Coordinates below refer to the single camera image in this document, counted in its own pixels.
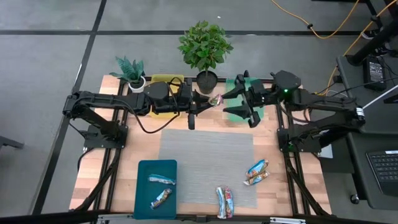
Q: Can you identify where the dark teal plastic bin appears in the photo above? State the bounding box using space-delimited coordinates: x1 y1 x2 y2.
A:
133 159 178 220

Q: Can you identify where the dark grey desk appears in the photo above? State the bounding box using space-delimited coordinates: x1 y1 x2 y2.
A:
336 55 398 211

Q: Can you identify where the white and blue granola bar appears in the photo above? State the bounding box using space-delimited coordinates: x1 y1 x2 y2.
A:
216 186 227 220

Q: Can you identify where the black aluminium table frame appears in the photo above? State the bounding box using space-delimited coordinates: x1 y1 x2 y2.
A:
70 74 332 224

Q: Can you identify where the orange and blue granola bar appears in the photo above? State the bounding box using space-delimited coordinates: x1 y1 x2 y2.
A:
243 170 270 187
246 159 270 178

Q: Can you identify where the yellow extension cable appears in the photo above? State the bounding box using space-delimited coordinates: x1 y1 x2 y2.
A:
270 0 361 40
313 0 398 100

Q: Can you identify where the red multicolour granola bar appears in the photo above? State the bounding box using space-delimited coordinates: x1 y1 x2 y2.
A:
208 94 224 106
224 186 234 218

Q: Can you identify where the white paper sheet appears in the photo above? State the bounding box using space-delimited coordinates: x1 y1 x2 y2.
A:
320 145 334 159

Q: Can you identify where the grey woven placemat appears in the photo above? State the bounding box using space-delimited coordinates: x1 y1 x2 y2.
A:
158 129 259 208

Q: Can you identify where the light green translucent plastic bin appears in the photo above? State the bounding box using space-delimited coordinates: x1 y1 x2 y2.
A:
225 77 266 123

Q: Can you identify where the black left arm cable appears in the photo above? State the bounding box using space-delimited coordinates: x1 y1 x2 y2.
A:
123 99 183 134

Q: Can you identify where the leafy plant in black pot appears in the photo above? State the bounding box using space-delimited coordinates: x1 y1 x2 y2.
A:
177 20 234 95

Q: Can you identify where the small plant in white pot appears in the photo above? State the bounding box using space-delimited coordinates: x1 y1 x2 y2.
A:
108 55 147 93

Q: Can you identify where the black power adapter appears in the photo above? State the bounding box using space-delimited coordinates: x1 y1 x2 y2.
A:
363 57 388 92

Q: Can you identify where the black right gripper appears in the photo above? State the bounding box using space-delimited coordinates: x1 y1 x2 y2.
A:
222 73 277 128

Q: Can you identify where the white rod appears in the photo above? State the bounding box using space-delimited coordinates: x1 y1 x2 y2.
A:
360 83 398 110

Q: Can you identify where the black chair foot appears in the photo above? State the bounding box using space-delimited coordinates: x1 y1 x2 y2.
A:
0 135 25 151

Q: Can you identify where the yellow translucent plastic bin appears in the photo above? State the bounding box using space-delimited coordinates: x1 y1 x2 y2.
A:
149 73 186 119

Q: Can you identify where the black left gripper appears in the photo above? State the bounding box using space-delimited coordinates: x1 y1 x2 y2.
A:
177 77 216 130

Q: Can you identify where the silver metal bracket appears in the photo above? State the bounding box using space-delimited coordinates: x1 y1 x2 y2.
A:
97 213 135 224
269 217 307 224

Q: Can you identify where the black desk pole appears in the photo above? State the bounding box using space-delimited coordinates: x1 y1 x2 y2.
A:
346 17 398 67

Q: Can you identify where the black keyboard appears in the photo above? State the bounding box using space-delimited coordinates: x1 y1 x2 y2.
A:
366 149 398 197

